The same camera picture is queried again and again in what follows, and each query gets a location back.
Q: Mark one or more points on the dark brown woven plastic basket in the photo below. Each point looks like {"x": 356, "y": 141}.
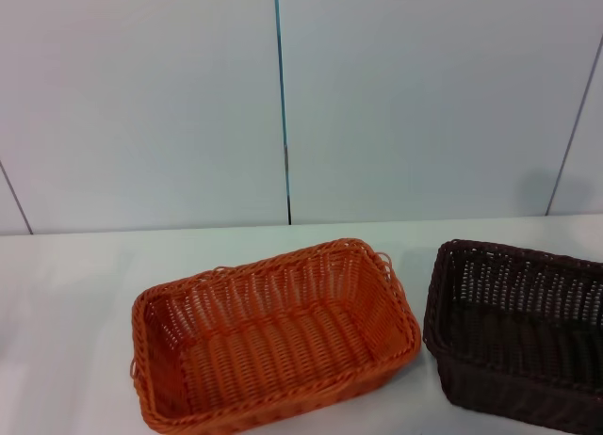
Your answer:
{"x": 518, "y": 345}

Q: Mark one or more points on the blue wall seam strip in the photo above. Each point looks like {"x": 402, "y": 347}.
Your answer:
{"x": 281, "y": 77}

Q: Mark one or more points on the orange woven plastic basket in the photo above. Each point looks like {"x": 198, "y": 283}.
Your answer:
{"x": 282, "y": 341}

